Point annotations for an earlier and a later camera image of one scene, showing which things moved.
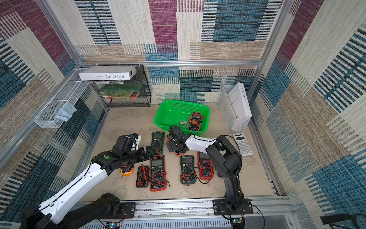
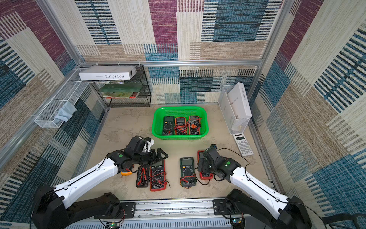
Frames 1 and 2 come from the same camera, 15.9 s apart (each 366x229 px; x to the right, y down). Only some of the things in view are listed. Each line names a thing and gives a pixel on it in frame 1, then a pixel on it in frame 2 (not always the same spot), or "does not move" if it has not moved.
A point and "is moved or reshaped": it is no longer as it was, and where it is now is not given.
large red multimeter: x=157 y=175 does not move
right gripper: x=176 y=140 -> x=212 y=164
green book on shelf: x=119 y=90 does not move
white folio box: x=88 y=73 does not move
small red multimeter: x=205 y=165 does not move
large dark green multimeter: x=158 y=142 -> x=168 y=126
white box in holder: x=238 y=99 does not move
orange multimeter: x=195 y=121 is moved or reshaped
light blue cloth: x=66 y=112 does not move
